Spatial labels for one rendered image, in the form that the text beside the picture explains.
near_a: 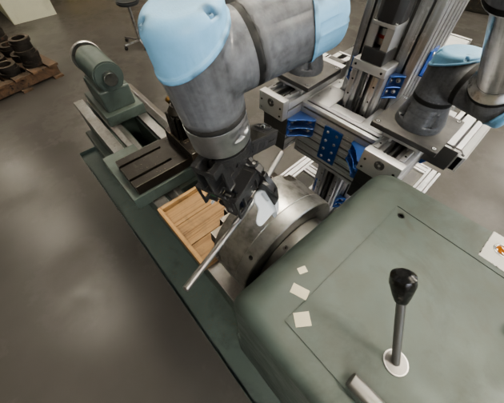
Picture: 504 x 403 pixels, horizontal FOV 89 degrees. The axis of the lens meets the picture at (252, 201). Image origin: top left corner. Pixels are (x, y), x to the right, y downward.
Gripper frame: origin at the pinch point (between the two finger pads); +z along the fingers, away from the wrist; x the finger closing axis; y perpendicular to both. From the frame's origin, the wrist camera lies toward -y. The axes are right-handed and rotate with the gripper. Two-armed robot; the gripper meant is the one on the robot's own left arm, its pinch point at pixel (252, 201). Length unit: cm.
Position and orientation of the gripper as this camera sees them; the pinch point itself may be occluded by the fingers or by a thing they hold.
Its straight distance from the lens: 51.3
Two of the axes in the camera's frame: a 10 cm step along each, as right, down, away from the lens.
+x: 8.6, 3.7, -3.4
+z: 1.4, 4.8, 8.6
